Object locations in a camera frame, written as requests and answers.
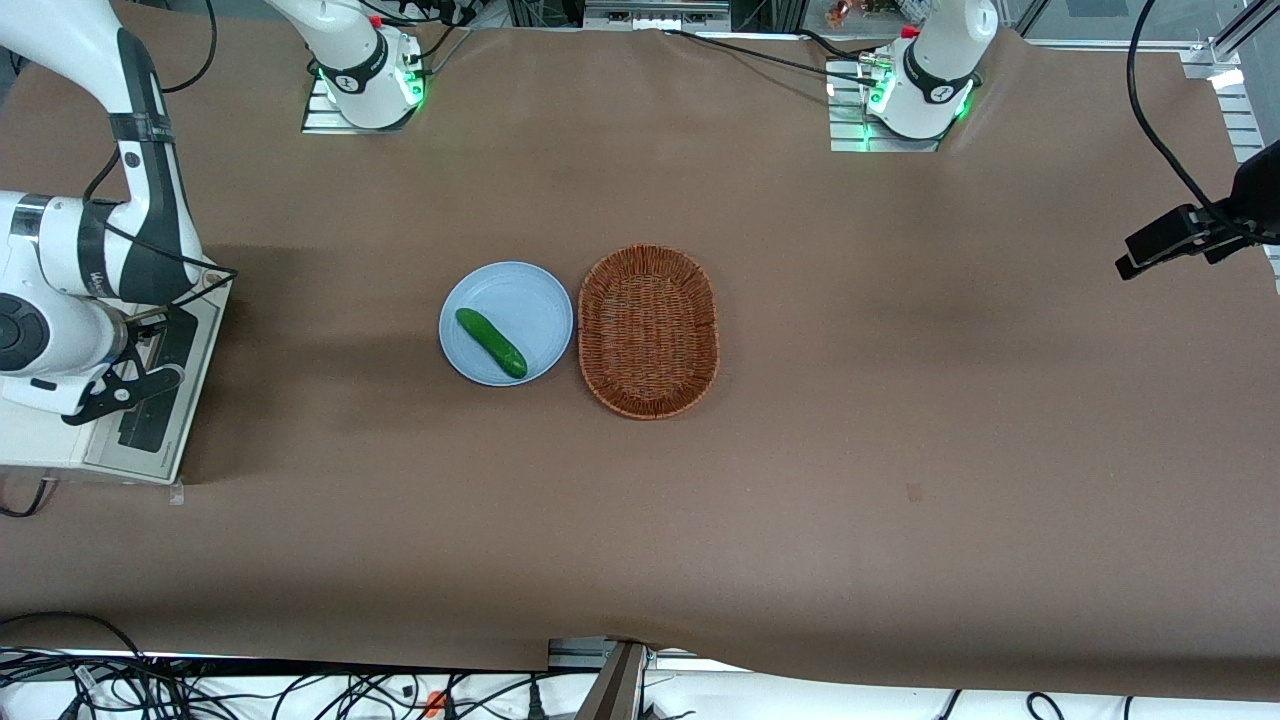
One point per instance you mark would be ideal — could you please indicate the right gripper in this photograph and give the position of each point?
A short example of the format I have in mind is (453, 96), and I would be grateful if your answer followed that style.
(180, 329)

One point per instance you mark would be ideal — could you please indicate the oven door with glass window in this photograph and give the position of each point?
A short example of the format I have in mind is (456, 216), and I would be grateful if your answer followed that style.
(205, 340)

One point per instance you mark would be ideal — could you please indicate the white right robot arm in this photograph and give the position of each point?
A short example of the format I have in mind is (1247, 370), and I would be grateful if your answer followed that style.
(165, 240)

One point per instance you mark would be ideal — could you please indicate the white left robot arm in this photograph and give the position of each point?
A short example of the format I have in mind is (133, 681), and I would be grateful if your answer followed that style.
(940, 60)

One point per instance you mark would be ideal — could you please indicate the green cucumber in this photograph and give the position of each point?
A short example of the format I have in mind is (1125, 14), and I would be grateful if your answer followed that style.
(490, 342)

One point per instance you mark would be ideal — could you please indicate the light blue plate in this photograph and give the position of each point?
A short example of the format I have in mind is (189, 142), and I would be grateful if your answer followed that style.
(520, 300)

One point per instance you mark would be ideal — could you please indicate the orange plug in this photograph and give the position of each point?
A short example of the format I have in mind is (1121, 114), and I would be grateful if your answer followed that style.
(433, 704)

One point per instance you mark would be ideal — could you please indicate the brown wicker basket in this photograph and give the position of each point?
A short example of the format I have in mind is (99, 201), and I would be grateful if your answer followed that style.
(648, 330)

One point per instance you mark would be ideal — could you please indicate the metal control box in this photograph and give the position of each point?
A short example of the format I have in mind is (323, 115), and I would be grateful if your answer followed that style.
(650, 15)

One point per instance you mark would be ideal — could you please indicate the aluminium strut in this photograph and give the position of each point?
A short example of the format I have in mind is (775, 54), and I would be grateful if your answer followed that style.
(615, 690)

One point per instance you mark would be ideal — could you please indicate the brown table cover sheet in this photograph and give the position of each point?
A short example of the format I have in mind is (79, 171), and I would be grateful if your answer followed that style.
(800, 500)

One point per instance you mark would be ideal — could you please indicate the aluminium arm base plate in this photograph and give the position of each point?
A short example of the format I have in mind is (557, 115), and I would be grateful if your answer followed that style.
(320, 120)
(845, 120)

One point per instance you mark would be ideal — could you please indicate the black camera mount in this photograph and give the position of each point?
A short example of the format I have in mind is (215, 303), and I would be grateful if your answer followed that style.
(1258, 195)

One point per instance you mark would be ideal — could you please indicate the aluminium frame rail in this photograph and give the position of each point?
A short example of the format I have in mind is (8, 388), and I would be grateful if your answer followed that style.
(1245, 30)

